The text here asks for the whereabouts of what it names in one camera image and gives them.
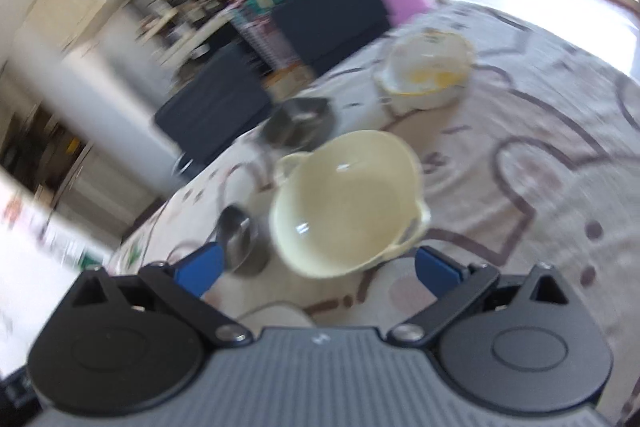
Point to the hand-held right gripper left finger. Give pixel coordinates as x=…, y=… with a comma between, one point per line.
x=200, y=269

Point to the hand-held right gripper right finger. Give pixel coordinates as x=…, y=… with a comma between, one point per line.
x=437, y=274

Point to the round steel bowl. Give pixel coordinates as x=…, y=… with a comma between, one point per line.
x=240, y=232

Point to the square steel tray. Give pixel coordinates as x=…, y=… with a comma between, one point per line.
x=300, y=122

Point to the white bowl with yellow inside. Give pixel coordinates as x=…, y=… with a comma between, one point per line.
x=425, y=57

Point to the dark fabric chair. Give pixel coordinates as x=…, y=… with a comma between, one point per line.
x=330, y=17
x=215, y=107

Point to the bear print tablecloth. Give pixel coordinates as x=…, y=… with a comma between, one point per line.
x=525, y=132

